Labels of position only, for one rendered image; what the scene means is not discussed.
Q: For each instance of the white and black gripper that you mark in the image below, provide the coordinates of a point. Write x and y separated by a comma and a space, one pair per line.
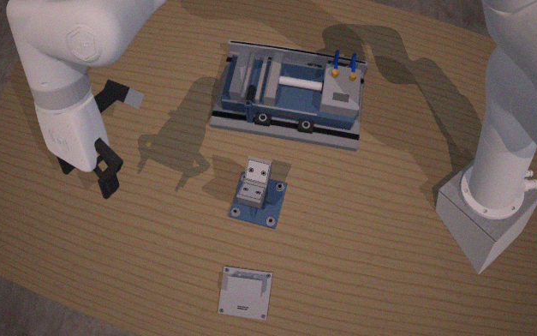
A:
75, 134

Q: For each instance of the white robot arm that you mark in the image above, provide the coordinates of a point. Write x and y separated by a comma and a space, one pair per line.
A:
57, 40

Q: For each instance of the grey long narrow bar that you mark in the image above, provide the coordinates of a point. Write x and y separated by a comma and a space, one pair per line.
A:
247, 78

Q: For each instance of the grey flat bar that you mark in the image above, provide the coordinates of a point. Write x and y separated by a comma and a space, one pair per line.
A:
261, 80

